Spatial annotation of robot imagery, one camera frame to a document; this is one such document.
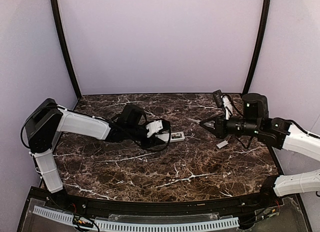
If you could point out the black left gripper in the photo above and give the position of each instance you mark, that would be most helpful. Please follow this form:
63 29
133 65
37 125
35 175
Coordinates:
152 141

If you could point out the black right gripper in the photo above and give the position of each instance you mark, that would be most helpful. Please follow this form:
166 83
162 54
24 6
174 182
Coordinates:
218 127

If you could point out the white remote control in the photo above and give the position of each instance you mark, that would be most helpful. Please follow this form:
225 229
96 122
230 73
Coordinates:
168 137

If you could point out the white battery cover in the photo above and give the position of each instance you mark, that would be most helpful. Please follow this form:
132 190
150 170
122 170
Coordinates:
222 144

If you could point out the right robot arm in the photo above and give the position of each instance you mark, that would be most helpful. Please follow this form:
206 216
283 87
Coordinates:
276 132

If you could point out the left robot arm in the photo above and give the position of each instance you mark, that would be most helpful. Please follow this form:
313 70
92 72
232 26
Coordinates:
39 129

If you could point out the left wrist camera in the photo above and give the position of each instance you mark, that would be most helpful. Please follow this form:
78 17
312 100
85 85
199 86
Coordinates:
157 127

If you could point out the white right cable duct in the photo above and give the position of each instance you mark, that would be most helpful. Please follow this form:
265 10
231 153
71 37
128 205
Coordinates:
108 226

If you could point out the white cable duct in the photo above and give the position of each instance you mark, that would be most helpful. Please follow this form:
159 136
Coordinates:
59 216
108 226

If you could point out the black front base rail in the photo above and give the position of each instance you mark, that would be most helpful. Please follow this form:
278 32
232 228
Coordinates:
244 207

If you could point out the white left cable duct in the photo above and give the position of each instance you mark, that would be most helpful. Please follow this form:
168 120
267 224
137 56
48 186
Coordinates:
59 216

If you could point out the black right corner post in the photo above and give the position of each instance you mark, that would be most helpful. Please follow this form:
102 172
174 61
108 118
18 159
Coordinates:
258 45

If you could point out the black corner post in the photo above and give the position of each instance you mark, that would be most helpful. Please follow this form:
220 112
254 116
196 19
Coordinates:
64 48
258 45

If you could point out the black left corner post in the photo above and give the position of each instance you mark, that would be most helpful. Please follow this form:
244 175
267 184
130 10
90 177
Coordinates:
64 48

